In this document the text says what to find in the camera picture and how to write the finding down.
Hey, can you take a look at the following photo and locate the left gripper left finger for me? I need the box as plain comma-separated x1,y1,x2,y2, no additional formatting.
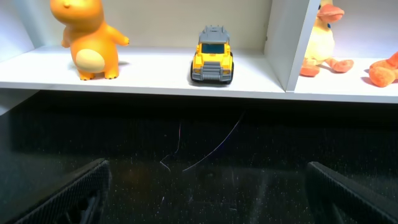
0,157,112,224

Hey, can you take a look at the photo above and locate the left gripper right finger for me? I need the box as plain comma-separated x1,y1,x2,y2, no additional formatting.
305,161,398,224

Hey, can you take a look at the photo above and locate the grey and yellow toy truck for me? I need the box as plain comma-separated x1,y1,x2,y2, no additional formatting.
190,25,235,85

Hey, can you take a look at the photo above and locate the white plush duck yellow hat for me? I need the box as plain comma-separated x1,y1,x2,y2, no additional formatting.
368,50,398,88

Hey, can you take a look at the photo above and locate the white shelf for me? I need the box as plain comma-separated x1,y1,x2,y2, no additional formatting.
0,0,398,116

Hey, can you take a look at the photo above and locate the orange toy dinosaur figure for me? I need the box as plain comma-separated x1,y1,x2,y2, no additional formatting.
49,0,131,82

